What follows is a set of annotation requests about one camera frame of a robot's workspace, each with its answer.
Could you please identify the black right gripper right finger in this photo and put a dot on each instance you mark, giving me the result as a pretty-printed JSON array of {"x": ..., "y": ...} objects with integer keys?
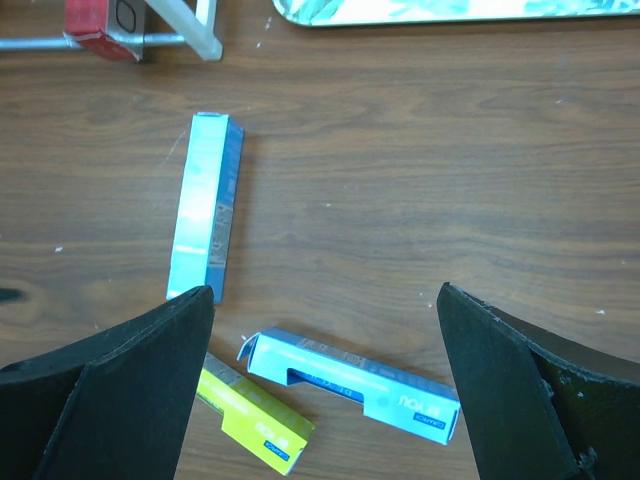
[{"x": 537, "y": 405}]

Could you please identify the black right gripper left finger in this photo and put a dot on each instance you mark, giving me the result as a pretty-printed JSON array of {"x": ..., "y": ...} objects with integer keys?
[{"x": 114, "y": 405}]

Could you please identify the yellow toothpaste box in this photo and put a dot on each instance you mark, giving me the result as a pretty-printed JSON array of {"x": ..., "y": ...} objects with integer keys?
[{"x": 265, "y": 426}]

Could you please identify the white metal shelf rack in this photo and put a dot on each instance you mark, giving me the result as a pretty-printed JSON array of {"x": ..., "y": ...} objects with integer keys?
[{"x": 167, "y": 23}]

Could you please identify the blue toothpaste box lying right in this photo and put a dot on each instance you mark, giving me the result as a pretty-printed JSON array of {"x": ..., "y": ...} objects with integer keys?
[{"x": 396, "y": 397}]

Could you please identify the upright blue toothpaste box centre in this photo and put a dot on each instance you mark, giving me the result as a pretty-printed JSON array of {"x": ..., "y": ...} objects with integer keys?
[{"x": 206, "y": 205}]

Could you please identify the floral serving tray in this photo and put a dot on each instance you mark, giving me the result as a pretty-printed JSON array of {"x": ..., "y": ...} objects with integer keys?
[{"x": 367, "y": 12}]

